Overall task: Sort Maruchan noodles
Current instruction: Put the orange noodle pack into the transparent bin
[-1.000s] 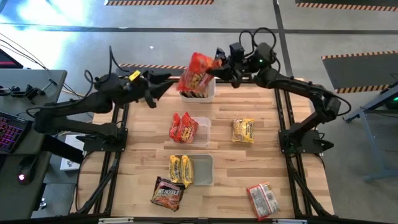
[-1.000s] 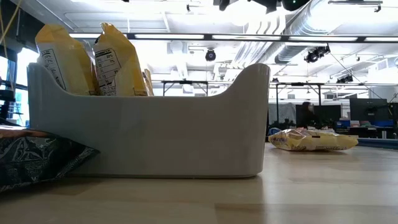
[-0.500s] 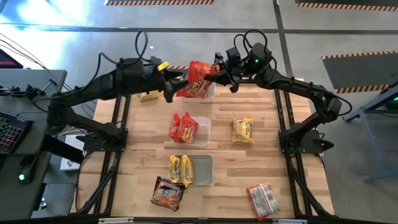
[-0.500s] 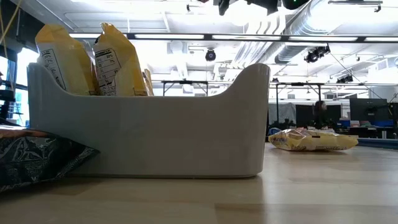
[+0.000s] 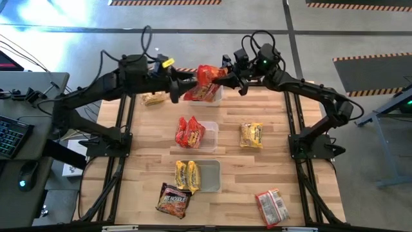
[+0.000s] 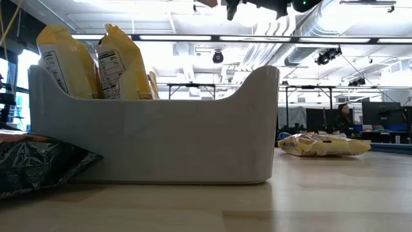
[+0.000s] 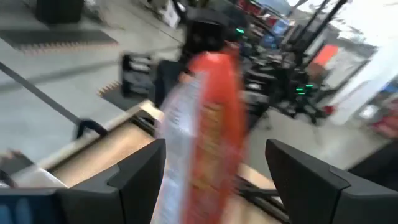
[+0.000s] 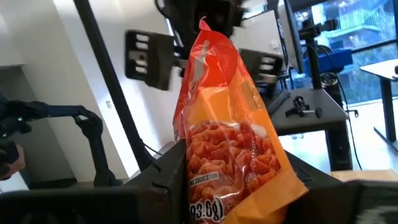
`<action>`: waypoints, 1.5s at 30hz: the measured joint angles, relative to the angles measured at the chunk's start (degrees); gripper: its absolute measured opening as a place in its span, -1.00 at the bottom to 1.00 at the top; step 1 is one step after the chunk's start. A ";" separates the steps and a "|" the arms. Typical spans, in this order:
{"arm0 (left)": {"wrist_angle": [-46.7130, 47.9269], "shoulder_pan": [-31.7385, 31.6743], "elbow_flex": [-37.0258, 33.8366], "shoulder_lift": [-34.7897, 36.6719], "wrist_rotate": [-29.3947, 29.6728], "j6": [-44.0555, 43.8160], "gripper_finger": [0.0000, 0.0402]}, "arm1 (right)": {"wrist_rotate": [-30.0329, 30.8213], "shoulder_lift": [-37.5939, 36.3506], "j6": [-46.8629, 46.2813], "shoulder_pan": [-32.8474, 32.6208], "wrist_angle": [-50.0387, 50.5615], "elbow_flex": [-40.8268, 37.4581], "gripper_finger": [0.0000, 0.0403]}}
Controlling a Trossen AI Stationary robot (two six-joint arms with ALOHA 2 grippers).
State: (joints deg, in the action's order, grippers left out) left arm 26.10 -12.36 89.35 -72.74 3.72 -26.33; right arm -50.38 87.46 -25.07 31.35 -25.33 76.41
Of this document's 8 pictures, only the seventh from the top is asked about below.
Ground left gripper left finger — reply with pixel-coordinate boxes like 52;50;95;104
0;139;167;224

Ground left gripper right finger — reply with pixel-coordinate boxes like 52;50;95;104
265;139;398;224

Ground red orange noodle pack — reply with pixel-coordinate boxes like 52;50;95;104
152;49;249;224

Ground white translucent plastic bin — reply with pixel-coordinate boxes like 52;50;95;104
8;166;68;190

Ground black hazard-striped floor mat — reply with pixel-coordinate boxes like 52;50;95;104
0;29;119;56
97;79;150;112

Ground black device green light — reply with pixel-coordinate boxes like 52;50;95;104
276;55;331;125

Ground black floor box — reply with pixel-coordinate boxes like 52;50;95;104
35;0;85;25

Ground black frame clamp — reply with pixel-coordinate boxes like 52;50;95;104
75;119;109;140

